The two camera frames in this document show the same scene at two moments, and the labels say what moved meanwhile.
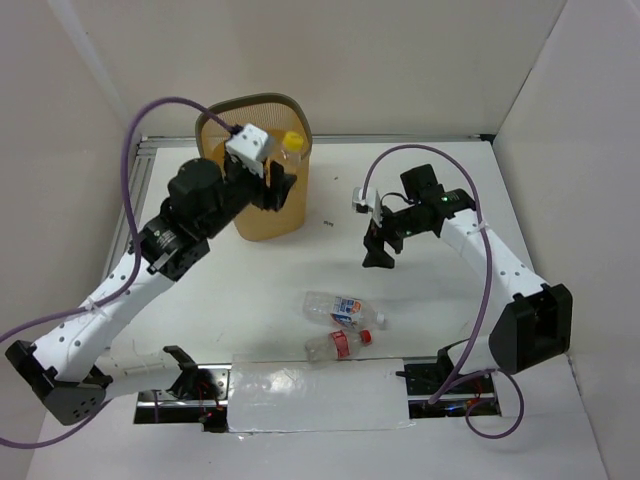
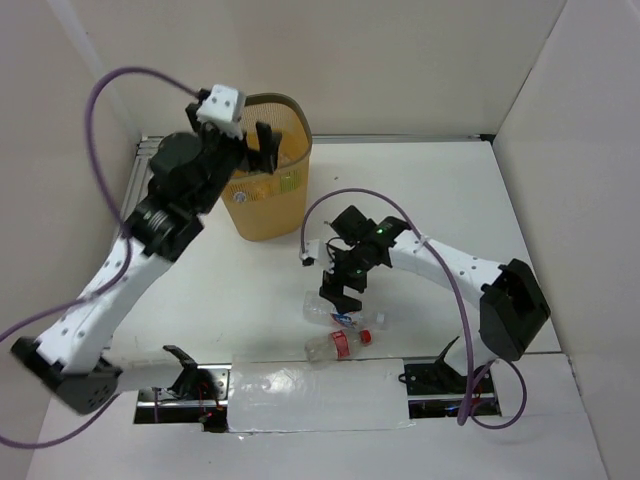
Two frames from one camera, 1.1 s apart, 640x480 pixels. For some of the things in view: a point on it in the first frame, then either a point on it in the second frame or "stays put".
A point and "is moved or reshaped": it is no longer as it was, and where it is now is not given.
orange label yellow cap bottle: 292,144 is moved or reshaped
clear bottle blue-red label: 344,311 stays put
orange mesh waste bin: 277,115 stays put
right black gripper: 374,243 -> 331,284
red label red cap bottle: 337,344 stays put
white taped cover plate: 268,396 stays put
